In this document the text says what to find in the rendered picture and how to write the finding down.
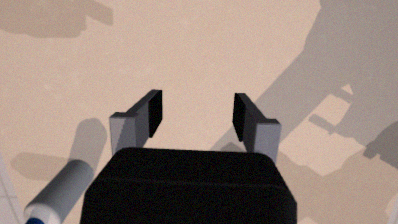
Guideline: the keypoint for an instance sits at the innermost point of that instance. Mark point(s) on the grey cylinder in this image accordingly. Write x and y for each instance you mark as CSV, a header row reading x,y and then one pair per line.
x,y
55,201

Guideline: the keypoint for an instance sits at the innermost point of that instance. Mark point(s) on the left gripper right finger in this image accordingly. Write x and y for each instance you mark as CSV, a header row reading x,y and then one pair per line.
x,y
258,133

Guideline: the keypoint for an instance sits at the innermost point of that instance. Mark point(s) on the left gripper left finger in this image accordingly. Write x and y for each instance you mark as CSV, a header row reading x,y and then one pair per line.
x,y
133,127

